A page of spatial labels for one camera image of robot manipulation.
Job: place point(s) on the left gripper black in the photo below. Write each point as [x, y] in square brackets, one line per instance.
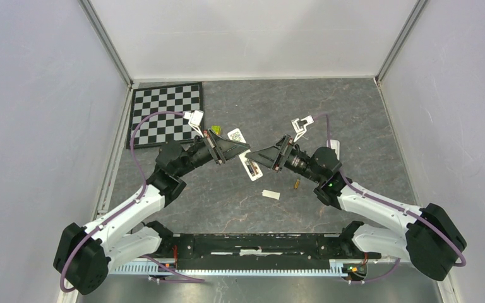
[221, 149]

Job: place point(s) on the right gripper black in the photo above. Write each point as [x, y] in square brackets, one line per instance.
[271, 157]

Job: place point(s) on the white remote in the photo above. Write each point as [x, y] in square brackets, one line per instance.
[236, 135]

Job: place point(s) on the white remote control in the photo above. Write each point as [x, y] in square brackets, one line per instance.
[335, 146]

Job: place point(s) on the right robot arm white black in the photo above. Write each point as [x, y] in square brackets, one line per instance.
[425, 236]

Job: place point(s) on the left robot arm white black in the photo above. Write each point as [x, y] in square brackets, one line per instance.
[87, 254]

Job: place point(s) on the green yellow orange brick stack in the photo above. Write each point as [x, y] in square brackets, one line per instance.
[216, 129]

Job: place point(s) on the black white chessboard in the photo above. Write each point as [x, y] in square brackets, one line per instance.
[151, 120]

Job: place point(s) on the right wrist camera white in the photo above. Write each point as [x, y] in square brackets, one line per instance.
[300, 126]

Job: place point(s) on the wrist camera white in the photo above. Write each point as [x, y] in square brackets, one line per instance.
[300, 126]
[194, 119]

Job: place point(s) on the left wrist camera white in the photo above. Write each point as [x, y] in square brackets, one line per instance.
[194, 119]

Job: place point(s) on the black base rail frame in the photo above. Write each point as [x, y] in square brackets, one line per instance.
[262, 251]

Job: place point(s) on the white cable duct comb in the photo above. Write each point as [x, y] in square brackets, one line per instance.
[145, 267]

